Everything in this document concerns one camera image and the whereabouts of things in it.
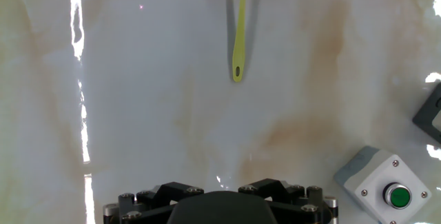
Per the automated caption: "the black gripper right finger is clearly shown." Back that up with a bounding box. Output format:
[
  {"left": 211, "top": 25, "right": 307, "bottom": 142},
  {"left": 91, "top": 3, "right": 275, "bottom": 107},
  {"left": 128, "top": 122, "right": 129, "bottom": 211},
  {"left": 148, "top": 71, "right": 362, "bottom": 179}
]
[{"left": 237, "top": 178, "right": 339, "bottom": 224}]

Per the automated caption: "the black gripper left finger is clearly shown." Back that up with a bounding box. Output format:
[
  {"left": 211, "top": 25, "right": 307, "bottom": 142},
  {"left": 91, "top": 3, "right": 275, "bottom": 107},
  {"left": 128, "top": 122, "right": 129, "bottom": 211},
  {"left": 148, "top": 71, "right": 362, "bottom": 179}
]
[{"left": 103, "top": 181, "right": 205, "bottom": 224}]

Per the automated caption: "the yellow sponge brush green handle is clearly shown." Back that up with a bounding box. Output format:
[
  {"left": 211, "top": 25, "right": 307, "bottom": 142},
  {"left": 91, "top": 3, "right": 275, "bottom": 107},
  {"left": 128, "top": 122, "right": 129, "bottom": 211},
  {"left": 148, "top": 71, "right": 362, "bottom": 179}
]
[{"left": 225, "top": 0, "right": 263, "bottom": 83}]

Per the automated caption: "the glossy marble pattern mat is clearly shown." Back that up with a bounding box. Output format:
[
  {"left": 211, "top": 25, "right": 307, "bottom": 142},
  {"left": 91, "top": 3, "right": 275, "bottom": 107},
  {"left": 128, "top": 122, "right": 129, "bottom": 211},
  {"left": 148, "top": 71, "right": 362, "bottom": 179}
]
[{"left": 0, "top": 0, "right": 441, "bottom": 224}]

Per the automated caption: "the green button switch box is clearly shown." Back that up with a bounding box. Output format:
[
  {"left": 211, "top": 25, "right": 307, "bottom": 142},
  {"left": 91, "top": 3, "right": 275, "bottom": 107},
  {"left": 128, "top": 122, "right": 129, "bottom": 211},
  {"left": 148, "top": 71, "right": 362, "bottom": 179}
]
[{"left": 333, "top": 145, "right": 433, "bottom": 224}]

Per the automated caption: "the red button switch box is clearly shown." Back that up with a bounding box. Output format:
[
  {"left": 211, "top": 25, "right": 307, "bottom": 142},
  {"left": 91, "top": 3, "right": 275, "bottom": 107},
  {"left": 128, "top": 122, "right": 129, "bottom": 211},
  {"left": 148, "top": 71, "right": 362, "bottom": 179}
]
[{"left": 412, "top": 81, "right": 441, "bottom": 145}]

